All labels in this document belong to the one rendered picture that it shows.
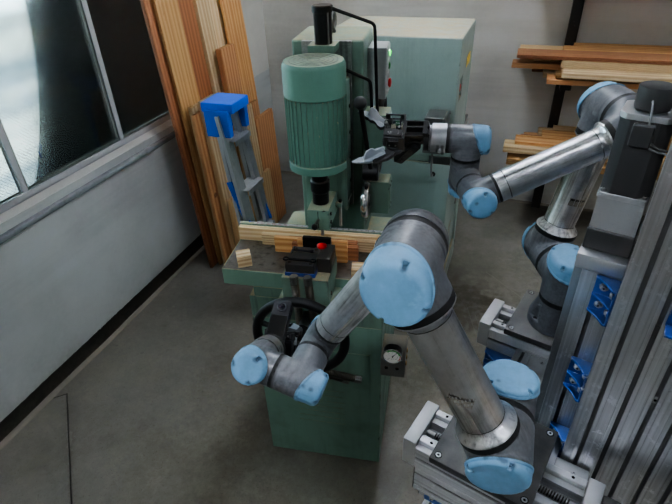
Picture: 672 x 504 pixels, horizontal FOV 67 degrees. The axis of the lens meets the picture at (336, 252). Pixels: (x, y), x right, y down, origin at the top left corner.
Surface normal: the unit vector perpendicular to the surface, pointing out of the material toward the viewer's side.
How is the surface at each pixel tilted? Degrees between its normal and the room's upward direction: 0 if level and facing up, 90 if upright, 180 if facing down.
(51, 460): 0
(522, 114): 90
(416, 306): 83
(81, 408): 0
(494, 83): 90
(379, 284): 83
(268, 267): 0
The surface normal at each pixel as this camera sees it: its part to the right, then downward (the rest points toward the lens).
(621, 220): -0.56, 0.47
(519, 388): 0.01, -0.89
